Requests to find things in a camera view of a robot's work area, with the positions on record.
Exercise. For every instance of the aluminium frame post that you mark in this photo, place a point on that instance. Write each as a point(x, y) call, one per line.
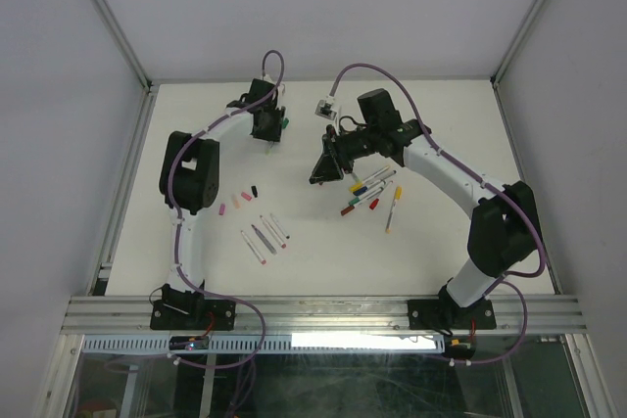
point(113, 26)
point(530, 17)

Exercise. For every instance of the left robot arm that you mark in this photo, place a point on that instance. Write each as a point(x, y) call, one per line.
point(189, 181)

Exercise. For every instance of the right aluminium frame post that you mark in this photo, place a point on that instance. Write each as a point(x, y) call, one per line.
point(530, 17)

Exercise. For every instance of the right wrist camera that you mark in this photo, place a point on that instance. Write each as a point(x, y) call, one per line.
point(327, 108)

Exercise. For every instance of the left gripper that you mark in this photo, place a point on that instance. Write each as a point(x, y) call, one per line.
point(273, 135)

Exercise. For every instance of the green cap rainbow marker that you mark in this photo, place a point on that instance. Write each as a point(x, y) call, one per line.
point(276, 135)

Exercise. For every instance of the left aluminium frame post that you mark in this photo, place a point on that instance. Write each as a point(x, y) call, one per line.
point(113, 26)

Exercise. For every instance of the blue cap marker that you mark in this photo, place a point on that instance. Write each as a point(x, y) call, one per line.
point(375, 182)

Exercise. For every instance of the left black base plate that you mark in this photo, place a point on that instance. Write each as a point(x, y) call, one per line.
point(194, 315)

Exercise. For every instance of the aluminium mounting rail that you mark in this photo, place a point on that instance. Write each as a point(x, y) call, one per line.
point(546, 315)

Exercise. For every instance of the grey slotted cable duct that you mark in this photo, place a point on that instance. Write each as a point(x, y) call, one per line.
point(331, 342)

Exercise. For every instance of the magenta cap acrylic marker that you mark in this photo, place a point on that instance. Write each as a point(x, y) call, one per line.
point(257, 253)

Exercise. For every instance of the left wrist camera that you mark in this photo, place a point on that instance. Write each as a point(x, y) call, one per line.
point(279, 87)

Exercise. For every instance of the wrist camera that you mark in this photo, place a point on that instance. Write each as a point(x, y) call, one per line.
point(279, 87)
point(327, 108)

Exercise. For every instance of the translucent grey highlighter pen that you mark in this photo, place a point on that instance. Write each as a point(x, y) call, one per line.
point(270, 247)

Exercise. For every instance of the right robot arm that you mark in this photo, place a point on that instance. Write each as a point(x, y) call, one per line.
point(504, 226)

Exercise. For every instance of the yellow cap long marker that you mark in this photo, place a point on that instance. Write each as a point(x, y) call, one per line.
point(397, 195)

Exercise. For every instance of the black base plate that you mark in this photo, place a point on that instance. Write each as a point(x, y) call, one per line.
point(194, 315)
point(442, 317)

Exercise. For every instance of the pink cap acrylic marker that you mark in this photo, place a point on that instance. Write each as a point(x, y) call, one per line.
point(274, 233)

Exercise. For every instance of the black cap whiteboard marker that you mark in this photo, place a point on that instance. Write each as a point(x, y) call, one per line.
point(280, 226)

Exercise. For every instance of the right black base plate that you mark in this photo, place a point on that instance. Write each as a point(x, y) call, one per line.
point(442, 317)

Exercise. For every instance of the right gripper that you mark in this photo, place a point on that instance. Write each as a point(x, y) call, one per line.
point(327, 168)

